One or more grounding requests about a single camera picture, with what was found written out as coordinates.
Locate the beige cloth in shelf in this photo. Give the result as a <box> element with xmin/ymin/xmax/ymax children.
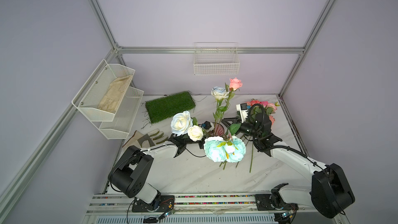
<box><xmin>97</xmin><ymin>75</ymin><xmax>133</xmax><ymax>114</ymax></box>

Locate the green artificial grass mat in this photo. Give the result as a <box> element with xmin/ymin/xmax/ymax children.
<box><xmin>145</xmin><ymin>91</ymin><xmax>195</xmax><ymax>123</ymax></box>

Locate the orange pink peony stem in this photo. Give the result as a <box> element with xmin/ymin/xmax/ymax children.
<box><xmin>248</xmin><ymin>104</ymin><xmax>279</xmax><ymax>156</ymax></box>

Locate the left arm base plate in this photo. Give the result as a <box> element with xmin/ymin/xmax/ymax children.
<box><xmin>130</xmin><ymin>195</ymin><xmax>175</xmax><ymax>213</ymax></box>

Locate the pink carnation stem with bud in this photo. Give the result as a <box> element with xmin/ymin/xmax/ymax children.
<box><xmin>246</xmin><ymin>99</ymin><xmax>280</xmax><ymax>115</ymax></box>

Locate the small white rose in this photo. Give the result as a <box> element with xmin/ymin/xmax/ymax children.
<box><xmin>187</xmin><ymin>125</ymin><xmax>204</xmax><ymax>142</ymax></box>

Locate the mint green peony stem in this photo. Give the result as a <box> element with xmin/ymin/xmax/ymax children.
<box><xmin>204</xmin><ymin>136</ymin><xmax>246</xmax><ymax>163</ymax></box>

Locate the white mesh two-tier shelf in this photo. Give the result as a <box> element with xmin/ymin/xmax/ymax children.
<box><xmin>72</xmin><ymin>60</ymin><xmax>144</xmax><ymax>140</ymax></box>

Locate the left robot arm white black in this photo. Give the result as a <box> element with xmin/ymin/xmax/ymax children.
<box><xmin>108</xmin><ymin>131</ymin><xmax>204</xmax><ymax>211</ymax></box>

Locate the pale blue grey rose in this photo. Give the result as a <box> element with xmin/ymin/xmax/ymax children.
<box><xmin>211</xmin><ymin>87</ymin><xmax>229</xmax><ymax>124</ymax></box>

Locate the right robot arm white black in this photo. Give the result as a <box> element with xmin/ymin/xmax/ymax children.
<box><xmin>221</xmin><ymin>104</ymin><xmax>355</xmax><ymax>219</ymax></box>

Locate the large white rose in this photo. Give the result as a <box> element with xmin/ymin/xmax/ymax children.
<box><xmin>171</xmin><ymin>111</ymin><xmax>193</xmax><ymax>136</ymax></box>

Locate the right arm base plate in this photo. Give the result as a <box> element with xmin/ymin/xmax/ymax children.
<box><xmin>255</xmin><ymin>183</ymin><xmax>296</xmax><ymax>211</ymax></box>

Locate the white wire wall basket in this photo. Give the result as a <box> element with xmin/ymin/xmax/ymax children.
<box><xmin>193</xmin><ymin>42</ymin><xmax>240</xmax><ymax>76</ymax></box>

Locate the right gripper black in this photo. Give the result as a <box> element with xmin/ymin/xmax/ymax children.
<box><xmin>222</xmin><ymin>117</ymin><xmax>261</xmax><ymax>139</ymax></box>

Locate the light pink rose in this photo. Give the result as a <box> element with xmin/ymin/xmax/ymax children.
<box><xmin>225</xmin><ymin>78</ymin><xmax>243</xmax><ymax>110</ymax></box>

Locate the aluminium front rail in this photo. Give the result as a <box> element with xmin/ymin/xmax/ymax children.
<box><xmin>83</xmin><ymin>191</ymin><xmax>343</xmax><ymax>224</ymax></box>

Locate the beige work glove on table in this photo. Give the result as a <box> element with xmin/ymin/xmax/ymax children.
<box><xmin>122</xmin><ymin>129</ymin><xmax>168</xmax><ymax>150</ymax></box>

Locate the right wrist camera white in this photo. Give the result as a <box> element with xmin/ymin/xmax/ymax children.
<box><xmin>236</xmin><ymin>103</ymin><xmax>250</xmax><ymax>123</ymax></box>

